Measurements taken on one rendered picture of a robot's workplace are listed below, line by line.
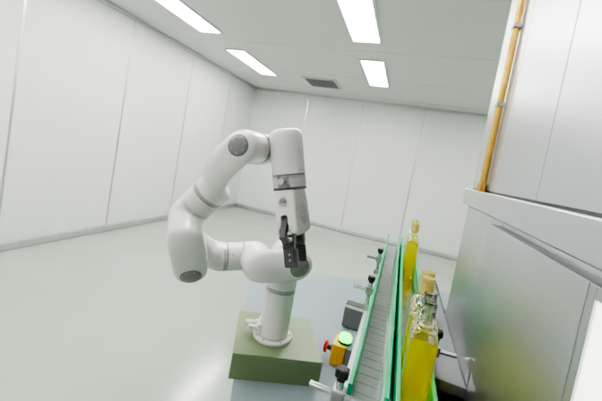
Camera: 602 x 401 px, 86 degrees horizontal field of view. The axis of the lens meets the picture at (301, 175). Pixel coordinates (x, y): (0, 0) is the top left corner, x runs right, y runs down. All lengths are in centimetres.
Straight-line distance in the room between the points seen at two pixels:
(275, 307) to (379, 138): 579
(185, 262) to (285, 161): 35
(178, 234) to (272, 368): 50
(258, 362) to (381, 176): 578
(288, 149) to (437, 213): 605
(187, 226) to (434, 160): 606
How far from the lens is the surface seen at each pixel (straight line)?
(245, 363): 107
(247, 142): 68
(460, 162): 666
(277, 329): 109
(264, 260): 91
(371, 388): 95
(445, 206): 665
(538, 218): 71
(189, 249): 81
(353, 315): 143
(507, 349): 74
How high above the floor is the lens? 141
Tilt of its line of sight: 3 degrees down
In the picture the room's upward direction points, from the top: 10 degrees clockwise
